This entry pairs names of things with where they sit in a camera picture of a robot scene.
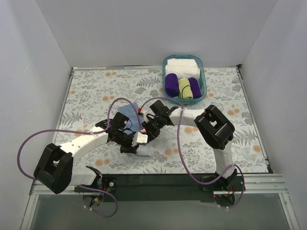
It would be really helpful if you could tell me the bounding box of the blue towel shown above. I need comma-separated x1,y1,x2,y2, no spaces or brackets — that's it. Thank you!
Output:
118,103,154,158

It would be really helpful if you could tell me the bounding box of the green patterned towel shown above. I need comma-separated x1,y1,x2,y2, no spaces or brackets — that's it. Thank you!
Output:
178,79,193,100

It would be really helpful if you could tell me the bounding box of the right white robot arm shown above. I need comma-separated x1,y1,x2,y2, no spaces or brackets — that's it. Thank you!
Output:
138,100,237,191

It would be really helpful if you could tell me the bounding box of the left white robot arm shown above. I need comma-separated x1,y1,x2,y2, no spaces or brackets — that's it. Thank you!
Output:
34,112,147,194

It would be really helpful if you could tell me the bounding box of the left purple rolled towel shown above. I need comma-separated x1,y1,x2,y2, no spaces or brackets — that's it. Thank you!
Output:
164,73,179,98

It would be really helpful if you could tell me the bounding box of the purple rolled towel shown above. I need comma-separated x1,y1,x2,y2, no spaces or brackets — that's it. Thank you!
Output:
164,73,179,98
188,77,201,99

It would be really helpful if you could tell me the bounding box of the floral table mat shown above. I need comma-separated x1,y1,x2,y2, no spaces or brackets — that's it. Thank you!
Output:
55,68,268,174

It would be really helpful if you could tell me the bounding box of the right purple rolled towel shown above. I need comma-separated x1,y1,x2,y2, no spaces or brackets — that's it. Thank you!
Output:
188,77,201,99

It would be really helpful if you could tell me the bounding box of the white rolled towel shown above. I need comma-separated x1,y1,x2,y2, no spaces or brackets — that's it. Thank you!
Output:
165,58,201,80

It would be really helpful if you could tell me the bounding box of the teal plastic basket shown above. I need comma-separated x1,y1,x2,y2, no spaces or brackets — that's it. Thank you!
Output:
163,55,207,104

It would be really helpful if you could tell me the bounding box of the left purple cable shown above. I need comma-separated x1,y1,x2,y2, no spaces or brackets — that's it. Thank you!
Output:
17,98,147,218

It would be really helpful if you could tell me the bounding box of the purple cable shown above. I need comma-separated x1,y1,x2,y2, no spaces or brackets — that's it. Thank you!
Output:
17,98,147,218
138,97,246,209

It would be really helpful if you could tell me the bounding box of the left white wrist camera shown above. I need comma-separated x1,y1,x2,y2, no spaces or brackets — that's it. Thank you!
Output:
131,132,148,147

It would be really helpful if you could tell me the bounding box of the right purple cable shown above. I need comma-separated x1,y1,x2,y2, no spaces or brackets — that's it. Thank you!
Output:
138,97,246,209

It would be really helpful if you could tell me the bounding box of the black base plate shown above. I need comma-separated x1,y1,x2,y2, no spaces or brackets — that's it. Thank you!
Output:
74,174,246,203

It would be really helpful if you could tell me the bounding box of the aluminium frame rail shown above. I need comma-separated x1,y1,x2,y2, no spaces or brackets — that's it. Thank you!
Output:
30,174,288,195

